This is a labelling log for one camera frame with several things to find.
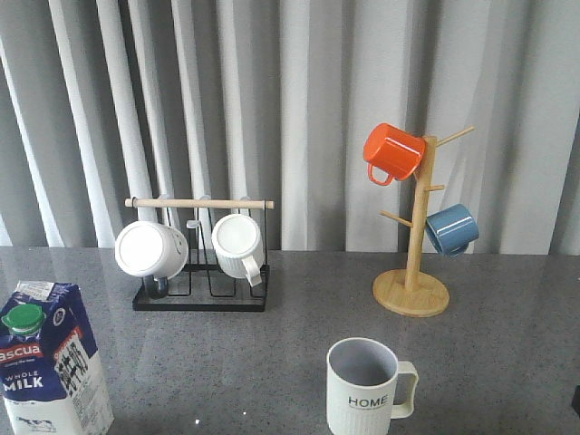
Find white smiley face mug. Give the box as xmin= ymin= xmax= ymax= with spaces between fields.
xmin=114 ymin=221 xmax=189 ymax=299

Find grey white curtain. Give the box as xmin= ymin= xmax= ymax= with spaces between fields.
xmin=1 ymin=1 xmax=579 ymax=255

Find orange mug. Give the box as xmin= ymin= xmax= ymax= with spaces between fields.
xmin=363 ymin=123 xmax=427 ymax=186

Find white ribbed mug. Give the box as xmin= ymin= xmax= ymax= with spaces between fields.
xmin=211 ymin=214 xmax=265 ymax=286

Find blue mug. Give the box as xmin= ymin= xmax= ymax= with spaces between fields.
xmin=425 ymin=204 xmax=479 ymax=256

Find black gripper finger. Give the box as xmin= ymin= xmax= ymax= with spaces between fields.
xmin=571 ymin=385 xmax=580 ymax=417

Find wooden mug tree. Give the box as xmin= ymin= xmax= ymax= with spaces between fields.
xmin=372 ymin=126 xmax=475 ymax=317

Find pale green HOME mug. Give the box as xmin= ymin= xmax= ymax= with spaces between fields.
xmin=326 ymin=337 xmax=419 ymax=434

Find blue white milk carton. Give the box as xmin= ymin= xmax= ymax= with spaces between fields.
xmin=1 ymin=281 xmax=114 ymax=434

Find black wire mug rack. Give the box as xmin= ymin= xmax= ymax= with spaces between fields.
xmin=125 ymin=197 xmax=275 ymax=312

